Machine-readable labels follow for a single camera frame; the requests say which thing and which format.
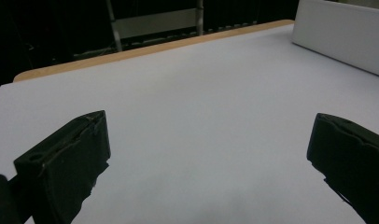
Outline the white oblong plastic tray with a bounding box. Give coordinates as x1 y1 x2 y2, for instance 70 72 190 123
291 0 379 79

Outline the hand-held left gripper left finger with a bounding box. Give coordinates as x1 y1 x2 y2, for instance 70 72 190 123
13 109 112 224

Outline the white table mat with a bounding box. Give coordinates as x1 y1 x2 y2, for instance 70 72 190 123
0 23 379 224

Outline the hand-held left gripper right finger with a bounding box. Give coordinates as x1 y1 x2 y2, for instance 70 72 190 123
306 112 379 224

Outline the white metal desk frame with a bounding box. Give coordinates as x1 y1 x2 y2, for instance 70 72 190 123
105 0 205 52

